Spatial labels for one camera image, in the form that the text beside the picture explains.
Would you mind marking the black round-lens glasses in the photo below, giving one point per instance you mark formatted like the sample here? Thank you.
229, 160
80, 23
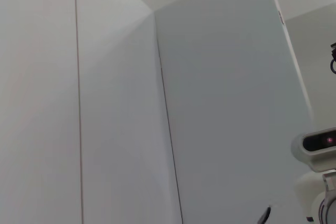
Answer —
263, 217

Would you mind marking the white head camera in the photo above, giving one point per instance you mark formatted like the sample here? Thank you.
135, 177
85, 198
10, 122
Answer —
309, 161

